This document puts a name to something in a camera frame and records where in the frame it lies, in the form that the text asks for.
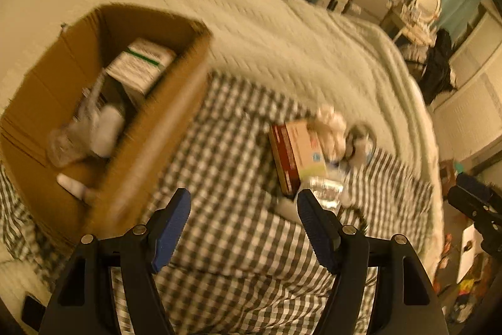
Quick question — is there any white tube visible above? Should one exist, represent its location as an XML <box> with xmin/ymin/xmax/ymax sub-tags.
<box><xmin>57</xmin><ymin>174</ymin><xmax>95</xmax><ymax>201</ymax></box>

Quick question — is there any white round mirror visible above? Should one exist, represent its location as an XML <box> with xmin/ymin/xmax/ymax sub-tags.
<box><xmin>412</xmin><ymin>0</ymin><xmax>441</xmax><ymax>22</ymax></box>

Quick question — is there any black clothing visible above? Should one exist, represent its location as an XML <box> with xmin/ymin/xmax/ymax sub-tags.
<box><xmin>421</xmin><ymin>29</ymin><xmax>458</xmax><ymax>105</ymax></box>

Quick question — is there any white carton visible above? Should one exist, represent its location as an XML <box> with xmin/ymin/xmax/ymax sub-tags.
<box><xmin>457</xmin><ymin>225</ymin><xmax>485</xmax><ymax>281</ymax></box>

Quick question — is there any brown cardboard box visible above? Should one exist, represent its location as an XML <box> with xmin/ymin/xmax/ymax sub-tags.
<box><xmin>0</xmin><ymin>4</ymin><xmax>212</xmax><ymax>250</ymax></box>

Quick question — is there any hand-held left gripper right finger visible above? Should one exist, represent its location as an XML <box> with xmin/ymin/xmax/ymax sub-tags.
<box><xmin>297</xmin><ymin>190</ymin><xmax>450</xmax><ymax>335</ymax></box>

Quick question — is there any checked cloth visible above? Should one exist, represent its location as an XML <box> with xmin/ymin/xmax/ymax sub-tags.
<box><xmin>0</xmin><ymin>70</ymin><xmax>444</xmax><ymax>335</ymax></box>

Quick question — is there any grey round object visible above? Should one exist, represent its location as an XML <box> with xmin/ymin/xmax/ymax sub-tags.
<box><xmin>345</xmin><ymin>123</ymin><xmax>379</xmax><ymax>165</ymax></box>

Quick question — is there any crumpled white tissue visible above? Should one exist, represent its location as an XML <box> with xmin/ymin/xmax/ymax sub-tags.
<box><xmin>314</xmin><ymin>105</ymin><xmax>350</xmax><ymax>161</ymax></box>

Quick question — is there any white quilted blanket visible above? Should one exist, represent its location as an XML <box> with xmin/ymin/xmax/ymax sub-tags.
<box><xmin>88</xmin><ymin>0</ymin><xmax>441</xmax><ymax>281</ymax></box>

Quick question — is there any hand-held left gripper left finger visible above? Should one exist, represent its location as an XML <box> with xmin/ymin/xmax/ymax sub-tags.
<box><xmin>39</xmin><ymin>188</ymin><xmax>192</xmax><ymax>335</ymax></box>

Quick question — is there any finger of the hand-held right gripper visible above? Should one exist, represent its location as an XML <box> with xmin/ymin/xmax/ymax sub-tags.
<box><xmin>447</xmin><ymin>173</ymin><xmax>502</xmax><ymax>254</ymax></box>

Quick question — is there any red and tan box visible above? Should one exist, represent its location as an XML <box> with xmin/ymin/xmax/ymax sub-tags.
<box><xmin>269</xmin><ymin>119</ymin><xmax>328</xmax><ymax>199</ymax></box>

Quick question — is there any clear plastic water bottle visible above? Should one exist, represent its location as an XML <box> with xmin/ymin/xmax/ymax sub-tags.
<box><xmin>300</xmin><ymin>162</ymin><xmax>350</xmax><ymax>215</ymax></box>

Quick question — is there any white green-striped box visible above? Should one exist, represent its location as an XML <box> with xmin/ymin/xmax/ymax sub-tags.
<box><xmin>105</xmin><ymin>38</ymin><xmax>176</xmax><ymax>99</ymax></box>

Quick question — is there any black flat object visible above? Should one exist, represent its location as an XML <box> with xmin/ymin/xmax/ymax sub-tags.
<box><xmin>21</xmin><ymin>294</ymin><xmax>50</xmax><ymax>332</ymax></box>

